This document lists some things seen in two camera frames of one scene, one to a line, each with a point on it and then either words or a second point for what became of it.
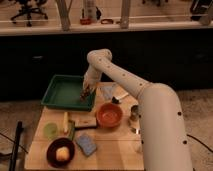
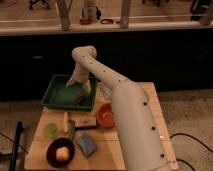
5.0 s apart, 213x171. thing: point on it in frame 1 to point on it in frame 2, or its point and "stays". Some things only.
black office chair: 28,8 to 41,4
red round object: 85,21 stays
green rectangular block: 71,130 stays
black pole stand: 15,148 stays
